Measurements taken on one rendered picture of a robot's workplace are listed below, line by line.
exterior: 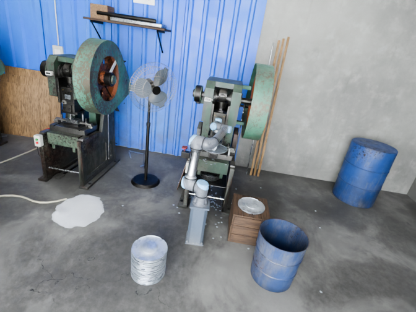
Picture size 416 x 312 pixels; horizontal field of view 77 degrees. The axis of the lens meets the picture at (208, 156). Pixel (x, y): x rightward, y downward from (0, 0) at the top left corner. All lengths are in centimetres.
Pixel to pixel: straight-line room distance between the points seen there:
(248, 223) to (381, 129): 286
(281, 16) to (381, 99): 191
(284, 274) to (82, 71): 264
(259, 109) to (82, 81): 178
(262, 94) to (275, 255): 145
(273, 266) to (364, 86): 308
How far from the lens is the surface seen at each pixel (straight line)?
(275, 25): 412
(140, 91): 309
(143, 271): 232
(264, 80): 267
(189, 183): 245
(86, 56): 301
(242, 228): 278
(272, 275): 244
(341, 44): 433
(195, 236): 271
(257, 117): 262
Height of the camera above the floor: 188
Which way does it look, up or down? 24 degrees down
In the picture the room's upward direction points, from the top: 9 degrees clockwise
